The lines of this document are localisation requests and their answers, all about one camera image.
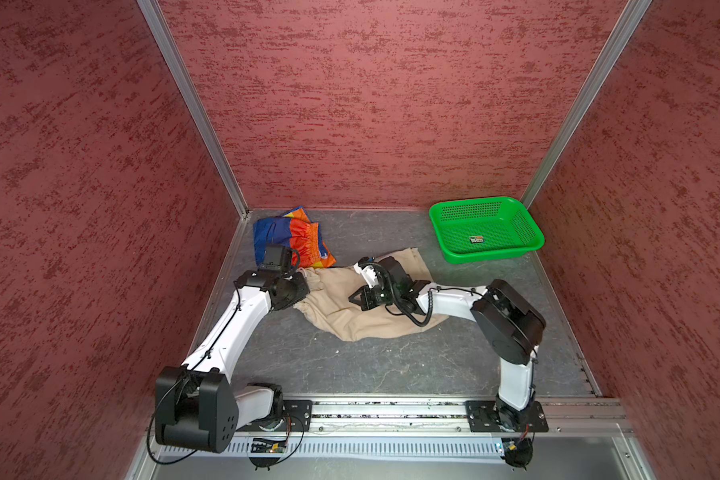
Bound right aluminium corner post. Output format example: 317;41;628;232
521;0;652;209

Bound left base connector board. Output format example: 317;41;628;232
250;438;289;455

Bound left aluminium corner post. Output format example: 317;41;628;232
137;0;250;220

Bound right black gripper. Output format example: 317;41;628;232
347;283;400;311

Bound white perforated vent strip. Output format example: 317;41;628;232
227;439;505;458

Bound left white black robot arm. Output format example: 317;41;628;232
149;270;309;453

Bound rainbow striped shorts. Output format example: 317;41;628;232
253;207;336;268

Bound beige shorts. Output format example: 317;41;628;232
294;267;448;342

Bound base connector board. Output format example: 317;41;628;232
250;438;289;455
502;438;534;470

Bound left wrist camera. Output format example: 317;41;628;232
255;244;301;274

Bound green plastic basket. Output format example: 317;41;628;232
429;197;545;264

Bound aluminium front rail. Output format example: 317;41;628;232
146;394;634;438

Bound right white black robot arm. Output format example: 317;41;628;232
349;256;548;434

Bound right base connector board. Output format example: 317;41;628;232
502;438;534;470

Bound aluminium corner post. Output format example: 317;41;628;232
137;0;250;220
521;0;652;209

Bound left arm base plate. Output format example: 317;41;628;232
258;399;314;432

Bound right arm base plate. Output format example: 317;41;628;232
464;399;549;434

